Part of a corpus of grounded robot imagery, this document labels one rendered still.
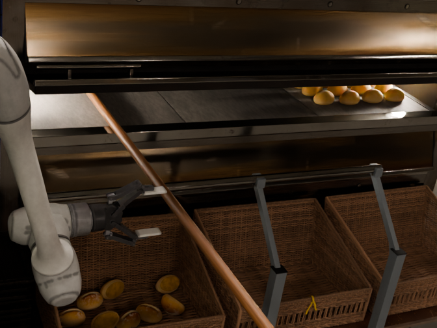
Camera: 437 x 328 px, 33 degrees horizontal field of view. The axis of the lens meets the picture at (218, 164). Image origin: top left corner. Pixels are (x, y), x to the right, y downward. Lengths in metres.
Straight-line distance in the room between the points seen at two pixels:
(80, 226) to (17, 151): 0.37
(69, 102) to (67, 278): 1.08
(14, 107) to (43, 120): 1.07
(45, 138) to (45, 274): 0.77
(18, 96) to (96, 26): 0.91
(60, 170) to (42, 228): 0.85
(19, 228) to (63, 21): 0.75
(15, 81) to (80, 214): 0.56
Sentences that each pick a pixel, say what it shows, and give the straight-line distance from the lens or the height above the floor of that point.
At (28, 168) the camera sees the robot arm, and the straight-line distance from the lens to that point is 1.72.
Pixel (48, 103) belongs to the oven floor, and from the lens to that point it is 2.77.
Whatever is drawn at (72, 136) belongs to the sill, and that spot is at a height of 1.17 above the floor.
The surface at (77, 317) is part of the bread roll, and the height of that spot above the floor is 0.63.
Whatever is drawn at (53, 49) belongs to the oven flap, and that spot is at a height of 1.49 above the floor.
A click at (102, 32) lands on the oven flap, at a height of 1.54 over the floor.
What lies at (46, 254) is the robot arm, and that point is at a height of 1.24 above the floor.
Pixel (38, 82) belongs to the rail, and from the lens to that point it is 2.28.
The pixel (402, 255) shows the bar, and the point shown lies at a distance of 2.65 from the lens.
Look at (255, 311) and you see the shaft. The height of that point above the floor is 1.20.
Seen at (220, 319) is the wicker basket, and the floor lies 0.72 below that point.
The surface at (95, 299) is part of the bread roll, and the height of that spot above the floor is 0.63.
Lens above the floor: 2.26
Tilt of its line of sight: 26 degrees down
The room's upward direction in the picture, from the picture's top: 9 degrees clockwise
